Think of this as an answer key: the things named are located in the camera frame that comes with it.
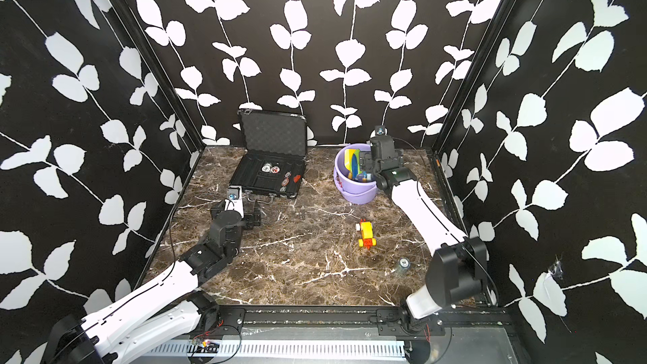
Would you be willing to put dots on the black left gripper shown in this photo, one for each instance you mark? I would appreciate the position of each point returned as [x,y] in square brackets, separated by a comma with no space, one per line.
[249,221]

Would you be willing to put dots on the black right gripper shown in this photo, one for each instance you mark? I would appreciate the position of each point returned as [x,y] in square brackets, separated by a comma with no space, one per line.
[366,158]

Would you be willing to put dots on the green toy trowel yellow handle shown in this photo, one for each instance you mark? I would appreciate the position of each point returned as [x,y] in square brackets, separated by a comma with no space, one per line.
[355,168]

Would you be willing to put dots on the yellow toy shovel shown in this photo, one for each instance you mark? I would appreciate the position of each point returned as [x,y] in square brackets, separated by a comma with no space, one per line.
[349,155]

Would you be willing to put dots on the purple plastic bucket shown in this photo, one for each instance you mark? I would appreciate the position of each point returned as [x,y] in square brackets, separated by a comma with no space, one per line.
[355,192]

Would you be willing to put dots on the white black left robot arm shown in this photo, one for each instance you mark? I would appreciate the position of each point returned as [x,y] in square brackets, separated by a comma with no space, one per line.
[171,304]

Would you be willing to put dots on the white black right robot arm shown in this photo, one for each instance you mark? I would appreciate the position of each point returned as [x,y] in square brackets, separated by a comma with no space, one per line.
[457,270]

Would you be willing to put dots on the yellow red toy truck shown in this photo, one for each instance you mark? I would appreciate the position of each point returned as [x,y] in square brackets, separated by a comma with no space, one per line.
[367,239]

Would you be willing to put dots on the black open tool case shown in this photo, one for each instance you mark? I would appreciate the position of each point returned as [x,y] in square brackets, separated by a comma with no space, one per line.
[276,147]

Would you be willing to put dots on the small clear tape roll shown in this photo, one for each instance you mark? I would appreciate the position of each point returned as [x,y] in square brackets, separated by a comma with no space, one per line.
[403,265]

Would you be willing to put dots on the white vented strip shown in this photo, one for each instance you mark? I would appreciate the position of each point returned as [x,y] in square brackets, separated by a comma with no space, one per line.
[294,349]

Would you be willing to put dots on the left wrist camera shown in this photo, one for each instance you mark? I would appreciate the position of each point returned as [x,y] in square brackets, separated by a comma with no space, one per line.
[234,199]

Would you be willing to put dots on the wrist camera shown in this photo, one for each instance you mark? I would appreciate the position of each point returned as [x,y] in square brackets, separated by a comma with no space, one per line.
[380,133]
[234,199]

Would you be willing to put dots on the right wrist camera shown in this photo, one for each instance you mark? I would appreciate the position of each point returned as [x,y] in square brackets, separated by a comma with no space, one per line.
[380,133]

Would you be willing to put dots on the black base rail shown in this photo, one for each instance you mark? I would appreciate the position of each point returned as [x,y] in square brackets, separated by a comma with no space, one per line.
[388,321]

